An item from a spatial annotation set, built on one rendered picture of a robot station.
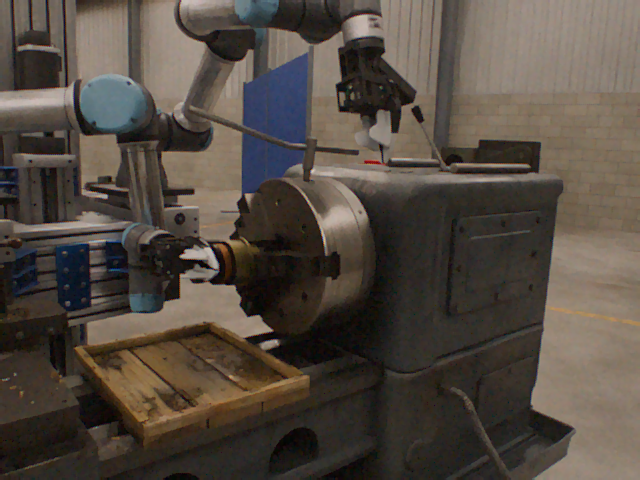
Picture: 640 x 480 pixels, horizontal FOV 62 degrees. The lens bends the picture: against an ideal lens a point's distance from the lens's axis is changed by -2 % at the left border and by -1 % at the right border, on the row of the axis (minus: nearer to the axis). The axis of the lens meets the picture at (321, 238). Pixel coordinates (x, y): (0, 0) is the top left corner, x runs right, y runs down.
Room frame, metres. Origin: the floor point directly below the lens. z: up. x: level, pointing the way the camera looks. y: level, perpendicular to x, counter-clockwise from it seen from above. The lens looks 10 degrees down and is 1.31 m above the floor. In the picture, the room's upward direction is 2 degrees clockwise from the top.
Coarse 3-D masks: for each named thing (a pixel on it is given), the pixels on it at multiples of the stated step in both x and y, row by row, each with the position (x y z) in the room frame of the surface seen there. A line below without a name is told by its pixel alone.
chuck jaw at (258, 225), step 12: (240, 204) 1.09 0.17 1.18; (252, 204) 1.07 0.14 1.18; (264, 204) 1.09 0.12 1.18; (240, 216) 1.05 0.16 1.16; (252, 216) 1.05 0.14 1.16; (264, 216) 1.07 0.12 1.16; (240, 228) 1.03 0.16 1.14; (252, 228) 1.04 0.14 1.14; (264, 228) 1.05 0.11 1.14; (252, 240) 1.02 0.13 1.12; (264, 240) 1.04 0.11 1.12; (276, 240) 1.08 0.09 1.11
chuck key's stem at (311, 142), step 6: (306, 138) 1.04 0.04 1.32; (312, 138) 1.04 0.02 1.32; (306, 144) 1.04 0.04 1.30; (312, 144) 1.04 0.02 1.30; (306, 150) 1.04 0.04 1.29; (312, 150) 1.04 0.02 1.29; (306, 156) 1.04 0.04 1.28; (312, 156) 1.04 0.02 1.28; (306, 162) 1.04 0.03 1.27; (312, 162) 1.05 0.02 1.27; (306, 168) 1.05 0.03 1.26; (312, 168) 1.05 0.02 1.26; (306, 174) 1.05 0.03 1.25; (306, 180) 1.05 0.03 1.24
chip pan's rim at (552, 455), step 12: (540, 420) 1.37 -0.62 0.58; (552, 420) 1.35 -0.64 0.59; (540, 432) 1.36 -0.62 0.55; (552, 432) 1.34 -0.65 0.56; (564, 432) 1.32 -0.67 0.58; (528, 444) 1.30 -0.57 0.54; (564, 444) 1.27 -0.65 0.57; (504, 456) 1.23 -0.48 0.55; (540, 456) 1.17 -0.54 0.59; (552, 456) 1.24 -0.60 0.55; (564, 456) 1.29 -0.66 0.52; (492, 468) 1.19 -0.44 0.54; (516, 468) 1.11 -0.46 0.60; (528, 468) 1.16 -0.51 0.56; (540, 468) 1.21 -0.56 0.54
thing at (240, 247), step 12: (228, 240) 0.99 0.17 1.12; (240, 240) 1.00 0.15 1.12; (216, 252) 0.95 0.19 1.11; (228, 252) 0.96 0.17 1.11; (240, 252) 0.96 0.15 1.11; (252, 252) 0.98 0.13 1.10; (228, 264) 0.94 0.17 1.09; (240, 264) 0.95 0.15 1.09; (252, 264) 0.97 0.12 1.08; (216, 276) 0.98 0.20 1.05; (228, 276) 0.95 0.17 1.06; (240, 276) 0.96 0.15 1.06; (252, 276) 0.97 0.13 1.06
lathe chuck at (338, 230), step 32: (288, 192) 1.03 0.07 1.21; (320, 192) 1.02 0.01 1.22; (288, 224) 1.03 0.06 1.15; (320, 224) 0.95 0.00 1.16; (352, 224) 1.00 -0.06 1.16; (352, 256) 0.97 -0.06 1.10; (288, 288) 1.03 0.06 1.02; (320, 288) 0.95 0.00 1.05; (352, 288) 0.98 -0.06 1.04; (288, 320) 1.02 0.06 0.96; (320, 320) 0.98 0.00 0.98
